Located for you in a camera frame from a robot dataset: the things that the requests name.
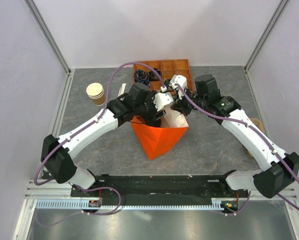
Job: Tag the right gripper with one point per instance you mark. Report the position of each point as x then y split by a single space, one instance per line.
179 105

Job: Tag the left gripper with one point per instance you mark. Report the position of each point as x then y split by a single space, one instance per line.
150 119

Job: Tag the orange paper bag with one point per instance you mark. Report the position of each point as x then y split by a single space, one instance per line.
157 141

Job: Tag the white straw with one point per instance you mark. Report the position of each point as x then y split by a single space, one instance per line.
122 89

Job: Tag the stack of paper cups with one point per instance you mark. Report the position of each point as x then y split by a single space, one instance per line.
96 92

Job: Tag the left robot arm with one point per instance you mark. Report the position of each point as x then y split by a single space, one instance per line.
58 152

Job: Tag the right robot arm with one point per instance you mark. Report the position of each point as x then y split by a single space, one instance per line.
277 168

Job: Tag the blue striped rolled tie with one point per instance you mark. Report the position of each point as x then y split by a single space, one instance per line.
144 82

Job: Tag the black brown rolled tie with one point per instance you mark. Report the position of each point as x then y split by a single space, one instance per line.
153 77

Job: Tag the wooden compartment tray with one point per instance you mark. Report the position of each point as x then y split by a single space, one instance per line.
168 69

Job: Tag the dark patterned rolled tie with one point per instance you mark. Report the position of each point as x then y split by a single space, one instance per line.
140 75

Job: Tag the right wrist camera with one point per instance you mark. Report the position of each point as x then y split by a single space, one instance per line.
178 83

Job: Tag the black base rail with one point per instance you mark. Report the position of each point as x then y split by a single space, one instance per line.
161 189

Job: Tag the white cable duct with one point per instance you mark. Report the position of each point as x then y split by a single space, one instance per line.
80 204

